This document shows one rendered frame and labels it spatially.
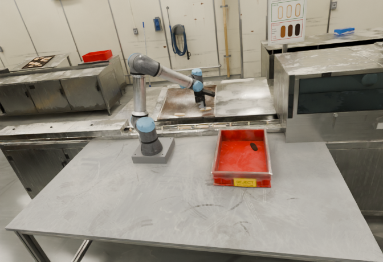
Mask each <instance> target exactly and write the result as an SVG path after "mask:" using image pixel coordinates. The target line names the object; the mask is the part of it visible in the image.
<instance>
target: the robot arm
mask: <svg viewBox="0 0 383 262"><path fill-rule="evenodd" d="M128 65H129V67H130V75H131V76H132V77H133V106H134V111H133V112H132V116H131V125H132V126H133V127H134V128H135V129H136V131H137V132H138V133H139V135H140V140H141V153H142V155H145V156H152V155H156V154H158V153H159V152H161V151H162V143H161V142H160V140H159V139H158V137H157V132H156V127H155V123H154V120H153V119H152V118H151V117H149V113H148V111H147V110H146V80H145V77H146V75H150V76H153V77H156V76H157V77H160V78H162V79H165V80H168V81H171V82H173V83H176V84H178V85H179V86H180V87H181V88H182V89H184V88H189V89H191V90H193V91H194V97H195V103H199V104H200V106H199V108H204V109H205V110H206V104H205V95H208V96H211V97H215V92H213V91H209V90H207V89H204V84H203V77H202V71H201V69H199V68H195V69H193V70H192V72H191V74H190V75H188V76H186V75H183V74H181V73H179V72H176V71H174V70H172V69H169V68H166V67H164V66H162V65H161V64H160V63H159V62H157V61H155V60H153V59H151V58H150V57H148V56H146V55H143V54H141V53H134V54H131V55H130V56H129V58H128Z"/></svg>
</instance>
